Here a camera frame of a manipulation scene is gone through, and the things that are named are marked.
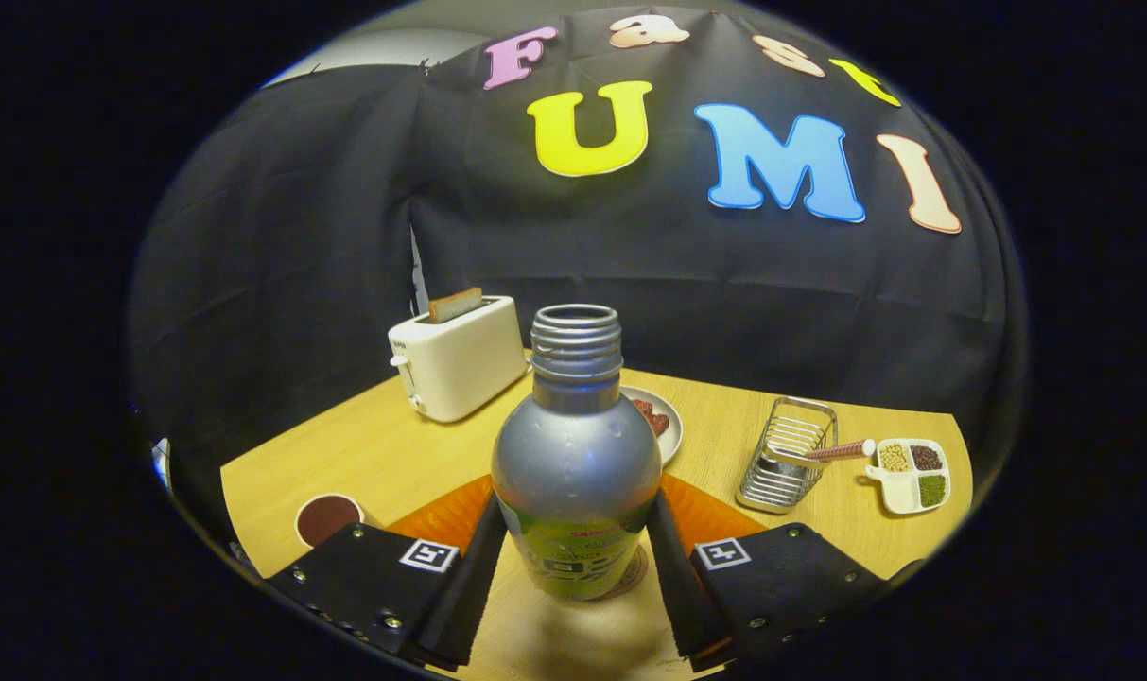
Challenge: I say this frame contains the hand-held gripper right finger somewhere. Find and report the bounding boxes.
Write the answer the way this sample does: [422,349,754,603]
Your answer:
[641,471,926,673]

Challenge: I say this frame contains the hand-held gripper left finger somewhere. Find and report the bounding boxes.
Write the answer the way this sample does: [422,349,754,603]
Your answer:
[266,473,510,673]

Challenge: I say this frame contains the round brown coaster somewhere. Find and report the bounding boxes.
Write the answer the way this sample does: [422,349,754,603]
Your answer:
[603,543,651,602]

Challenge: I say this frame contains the cream cup with round-ended handle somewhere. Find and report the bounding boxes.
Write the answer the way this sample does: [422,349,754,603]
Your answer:
[293,491,387,552]

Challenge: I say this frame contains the silver bottle with green label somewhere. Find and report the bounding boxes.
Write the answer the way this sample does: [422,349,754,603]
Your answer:
[490,303,665,602]

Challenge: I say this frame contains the wooden table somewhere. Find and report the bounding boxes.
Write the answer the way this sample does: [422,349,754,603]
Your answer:
[218,348,975,681]

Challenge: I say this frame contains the white round plate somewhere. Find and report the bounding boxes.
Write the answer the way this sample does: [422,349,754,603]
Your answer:
[618,384,686,468]

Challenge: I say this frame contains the reddish brown food pieces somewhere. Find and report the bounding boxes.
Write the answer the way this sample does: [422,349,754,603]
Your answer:
[631,397,671,439]

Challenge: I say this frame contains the cream toaster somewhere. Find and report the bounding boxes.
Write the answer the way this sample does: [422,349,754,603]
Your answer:
[387,294,531,425]

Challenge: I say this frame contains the white divided dish with beans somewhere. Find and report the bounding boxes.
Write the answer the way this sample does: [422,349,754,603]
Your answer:
[863,436,953,516]

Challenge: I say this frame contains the toast slice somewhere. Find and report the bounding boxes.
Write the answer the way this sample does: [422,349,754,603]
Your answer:
[427,287,486,325]

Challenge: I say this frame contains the black backdrop cloth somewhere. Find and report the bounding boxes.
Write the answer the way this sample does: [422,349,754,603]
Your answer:
[127,4,1028,550]

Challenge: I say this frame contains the metal wire basket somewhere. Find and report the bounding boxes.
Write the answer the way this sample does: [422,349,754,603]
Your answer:
[735,395,840,516]

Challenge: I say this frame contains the red-handled utensil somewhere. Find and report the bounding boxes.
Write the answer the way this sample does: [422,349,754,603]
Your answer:
[765,437,878,467]

